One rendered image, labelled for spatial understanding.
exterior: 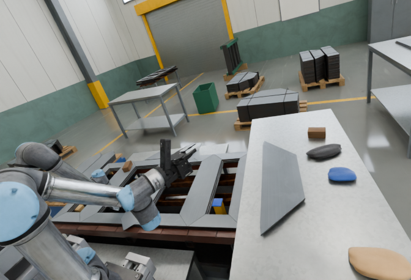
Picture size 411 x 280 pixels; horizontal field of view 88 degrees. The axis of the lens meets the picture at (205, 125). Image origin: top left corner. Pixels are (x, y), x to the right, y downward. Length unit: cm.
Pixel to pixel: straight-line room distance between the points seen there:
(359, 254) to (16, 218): 97
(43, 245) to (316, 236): 89
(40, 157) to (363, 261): 140
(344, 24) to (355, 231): 837
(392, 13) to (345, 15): 123
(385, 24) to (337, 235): 795
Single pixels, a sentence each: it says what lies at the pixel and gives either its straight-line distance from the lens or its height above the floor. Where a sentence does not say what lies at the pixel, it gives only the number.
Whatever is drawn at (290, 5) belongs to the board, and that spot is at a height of 167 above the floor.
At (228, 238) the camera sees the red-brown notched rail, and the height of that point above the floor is 82.
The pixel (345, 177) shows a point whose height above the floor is 107.
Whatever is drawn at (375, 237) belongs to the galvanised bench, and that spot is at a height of 105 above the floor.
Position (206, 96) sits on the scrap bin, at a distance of 504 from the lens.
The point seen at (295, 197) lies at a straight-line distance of 111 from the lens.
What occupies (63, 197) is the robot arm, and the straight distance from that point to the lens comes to 84.
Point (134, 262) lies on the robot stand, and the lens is 125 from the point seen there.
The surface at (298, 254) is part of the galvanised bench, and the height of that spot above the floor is 105.
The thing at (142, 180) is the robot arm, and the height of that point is 147.
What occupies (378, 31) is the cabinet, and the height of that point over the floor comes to 32.
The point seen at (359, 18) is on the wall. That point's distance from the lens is 914.
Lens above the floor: 187
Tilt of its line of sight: 24 degrees down
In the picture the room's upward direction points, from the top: 17 degrees counter-clockwise
